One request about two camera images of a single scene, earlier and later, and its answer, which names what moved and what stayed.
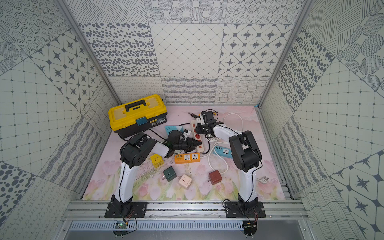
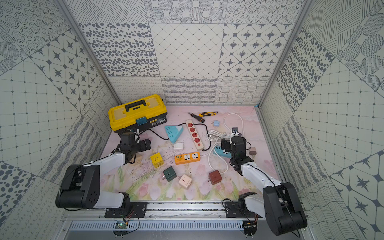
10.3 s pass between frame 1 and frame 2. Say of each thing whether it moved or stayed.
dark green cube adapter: stayed
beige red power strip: moved
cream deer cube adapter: stayed
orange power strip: stayed
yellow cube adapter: stayed
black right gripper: moved
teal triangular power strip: stayed
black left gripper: moved
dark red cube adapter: stayed
